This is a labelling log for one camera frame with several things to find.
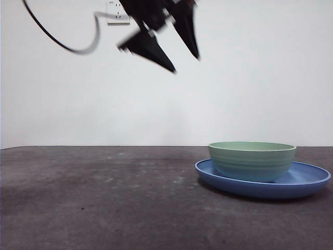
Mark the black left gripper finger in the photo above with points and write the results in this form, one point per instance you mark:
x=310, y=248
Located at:
x=188, y=31
x=148, y=49

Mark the green ribbed bowl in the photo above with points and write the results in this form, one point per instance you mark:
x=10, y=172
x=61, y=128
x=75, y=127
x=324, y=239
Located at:
x=249, y=164

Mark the blue plate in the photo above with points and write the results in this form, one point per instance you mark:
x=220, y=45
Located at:
x=260, y=190

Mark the white wall socket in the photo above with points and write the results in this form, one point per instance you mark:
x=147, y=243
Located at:
x=114, y=20

